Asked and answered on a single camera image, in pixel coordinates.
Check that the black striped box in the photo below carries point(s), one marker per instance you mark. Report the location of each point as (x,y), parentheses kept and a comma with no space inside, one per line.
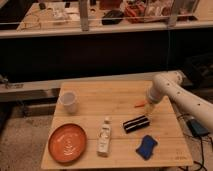
(136,123)

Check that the orange ceramic bowl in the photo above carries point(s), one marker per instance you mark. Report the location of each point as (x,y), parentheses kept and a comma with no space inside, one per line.
(67,143)

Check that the black bag on shelf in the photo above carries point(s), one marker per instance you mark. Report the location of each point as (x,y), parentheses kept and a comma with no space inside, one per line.
(112,17)

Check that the white plastic cup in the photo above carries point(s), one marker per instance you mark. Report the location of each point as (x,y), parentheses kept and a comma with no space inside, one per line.
(69,101)

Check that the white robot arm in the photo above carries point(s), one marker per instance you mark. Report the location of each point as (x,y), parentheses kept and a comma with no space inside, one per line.
(169,84)

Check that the metal rail beam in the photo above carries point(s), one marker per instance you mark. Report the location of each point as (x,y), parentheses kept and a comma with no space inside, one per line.
(10,92)

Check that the red items on shelf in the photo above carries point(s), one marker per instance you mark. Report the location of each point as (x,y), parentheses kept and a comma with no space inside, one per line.
(135,13)

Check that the black power adapter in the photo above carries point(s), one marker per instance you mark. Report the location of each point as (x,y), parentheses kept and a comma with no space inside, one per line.
(196,128)

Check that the blue sponge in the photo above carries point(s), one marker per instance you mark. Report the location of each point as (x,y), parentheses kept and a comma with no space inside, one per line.
(145,150)

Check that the white lotion bottle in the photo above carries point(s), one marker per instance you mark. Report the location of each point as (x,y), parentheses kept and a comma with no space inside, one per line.
(104,138)

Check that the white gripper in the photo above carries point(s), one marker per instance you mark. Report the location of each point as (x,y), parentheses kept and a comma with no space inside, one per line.
(149,107)

